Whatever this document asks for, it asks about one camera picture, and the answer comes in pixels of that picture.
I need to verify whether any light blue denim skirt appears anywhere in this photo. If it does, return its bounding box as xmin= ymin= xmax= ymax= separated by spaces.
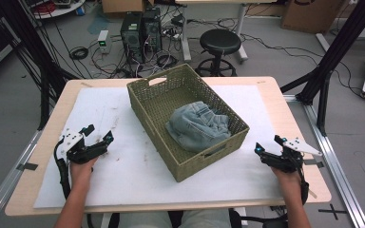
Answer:
xmin=164 ymin=101 xmax=232 ymax=154

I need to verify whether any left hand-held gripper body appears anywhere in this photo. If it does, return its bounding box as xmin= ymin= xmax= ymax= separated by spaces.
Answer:
xmin=57 ymin=128 xmax=91 ymax=165

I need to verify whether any right hand-held gripper cable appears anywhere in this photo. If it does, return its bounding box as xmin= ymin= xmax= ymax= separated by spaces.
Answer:
xmin=298 ymin=167 xmax=310 ymax=205

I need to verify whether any person's right hand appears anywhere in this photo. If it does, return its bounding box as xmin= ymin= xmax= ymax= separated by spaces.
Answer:
xmin=270 ymin=167 xmax=302 ymax=194

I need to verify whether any black round stool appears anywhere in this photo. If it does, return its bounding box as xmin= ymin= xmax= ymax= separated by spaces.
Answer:
xmin=193 ymin=28 xmax=242 ymax=78

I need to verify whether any large cardboard box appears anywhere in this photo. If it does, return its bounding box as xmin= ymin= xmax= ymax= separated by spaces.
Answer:
xmin=280 ymin=0 xmax=343 ymax=34

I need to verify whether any black metal frame stand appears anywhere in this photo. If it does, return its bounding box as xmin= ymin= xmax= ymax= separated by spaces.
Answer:
xmin=279 ymin=0 xmax=365 ymax=137
xmin=0 ymin=0 xmax=77 ymax=131

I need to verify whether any black computer tower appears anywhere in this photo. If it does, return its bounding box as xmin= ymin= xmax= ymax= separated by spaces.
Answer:
xmin=120 ymin=12 xmax=145 ymax=64
xmin=142 ymin=8 xmax=163 ymax=53

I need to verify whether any hand-held gripper cable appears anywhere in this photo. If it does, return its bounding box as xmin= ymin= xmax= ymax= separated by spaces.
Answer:
xmin=298 ymin=167 xmax=310 ymax=205
xmin=53 ymin=141 xmax=72 ymax=200

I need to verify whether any round white table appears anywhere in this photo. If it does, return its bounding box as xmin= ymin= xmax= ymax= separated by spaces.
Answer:
xmin=22 ymin=0 xmax=86 ymax=20

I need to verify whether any left hand-held gripper cable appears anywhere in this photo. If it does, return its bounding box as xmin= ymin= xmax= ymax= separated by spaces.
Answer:
xmin=53 ymin=141 xmax=72 ymax=200

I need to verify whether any white foam mat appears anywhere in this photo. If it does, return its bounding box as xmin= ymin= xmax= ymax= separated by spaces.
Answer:
xmin=32 ymin=85 xmax=284 ymax=209

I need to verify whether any coiled black cable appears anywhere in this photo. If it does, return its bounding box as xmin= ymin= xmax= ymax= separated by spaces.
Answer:
xmin=68 ymin=47 xmax=89 ymax=61

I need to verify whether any green woven basket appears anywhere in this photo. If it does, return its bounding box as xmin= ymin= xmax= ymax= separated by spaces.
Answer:
xmin=126 ymin=63 xmax=251 ymax=183

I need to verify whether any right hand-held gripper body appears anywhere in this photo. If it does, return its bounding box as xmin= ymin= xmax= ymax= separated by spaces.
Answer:
xmin=275 ymin=137 xmax=323 ymax=174

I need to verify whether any person's left hand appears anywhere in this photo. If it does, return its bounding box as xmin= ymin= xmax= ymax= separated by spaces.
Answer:
xmin=69 ymin=155 xmax=99 ymax=188

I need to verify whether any aluminium floor rail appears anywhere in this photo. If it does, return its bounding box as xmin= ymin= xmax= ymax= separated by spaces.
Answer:
xmin=284 ymin=94 xmax=365 ymax=228
xmin=0 ymin=129 xmax=44 ymax=228

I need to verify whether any black tape marker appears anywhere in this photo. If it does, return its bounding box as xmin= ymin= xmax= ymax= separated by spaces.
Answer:
xmin=303 ymin=160 xmax=325 ymax=169
xmin=15 ymin=161 xmax=39 ymax=171

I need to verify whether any black tape cross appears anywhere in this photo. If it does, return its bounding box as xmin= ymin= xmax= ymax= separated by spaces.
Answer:
xmin=317 ymin=203 xmax=348 ymax=221

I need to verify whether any small white device green display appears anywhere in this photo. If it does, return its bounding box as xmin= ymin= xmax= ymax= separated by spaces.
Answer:
xmin=97 ymin=29 xmax=112 ymax=54

